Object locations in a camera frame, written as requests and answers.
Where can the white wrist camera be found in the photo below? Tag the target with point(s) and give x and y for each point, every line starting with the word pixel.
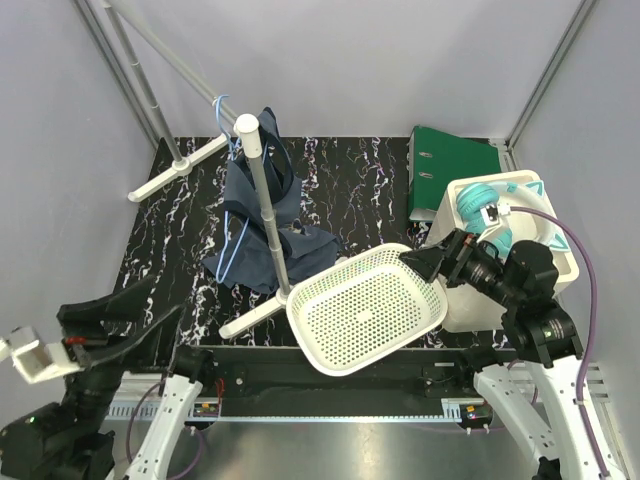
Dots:
pixel 35 360
pixel 494 214

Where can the navy blue tank top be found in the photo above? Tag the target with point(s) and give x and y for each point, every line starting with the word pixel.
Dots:
pixel 245 259

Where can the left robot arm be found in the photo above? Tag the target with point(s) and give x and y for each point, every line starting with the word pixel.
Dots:
pixel 64 439

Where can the white clothes rack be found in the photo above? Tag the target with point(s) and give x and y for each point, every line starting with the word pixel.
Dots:
pixel 246 126

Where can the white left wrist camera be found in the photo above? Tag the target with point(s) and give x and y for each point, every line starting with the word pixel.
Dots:
pixel 35 360

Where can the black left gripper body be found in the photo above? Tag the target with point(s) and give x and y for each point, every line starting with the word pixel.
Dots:
pixel 80 328

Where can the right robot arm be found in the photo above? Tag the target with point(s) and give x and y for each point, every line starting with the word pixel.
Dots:
pixel 568 442

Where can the teal cat-ear headphones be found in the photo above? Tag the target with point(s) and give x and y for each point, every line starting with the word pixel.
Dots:
pixel 527 200

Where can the white perforated plastic basket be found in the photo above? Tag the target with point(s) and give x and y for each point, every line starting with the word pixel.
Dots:
pixel 362 309

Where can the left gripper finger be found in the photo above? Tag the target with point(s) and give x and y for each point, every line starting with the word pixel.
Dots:
pixel 128 304
pixel 149 349

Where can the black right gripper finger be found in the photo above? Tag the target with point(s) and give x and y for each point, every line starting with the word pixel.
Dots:
pixel 445 246
pixel 428 263

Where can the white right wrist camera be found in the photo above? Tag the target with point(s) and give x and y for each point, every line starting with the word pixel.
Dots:
pixel 494 214

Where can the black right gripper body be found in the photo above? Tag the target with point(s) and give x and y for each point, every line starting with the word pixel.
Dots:
pixel 471 262

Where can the green ring binder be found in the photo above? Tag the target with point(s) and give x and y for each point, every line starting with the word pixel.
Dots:
pixel 435 159

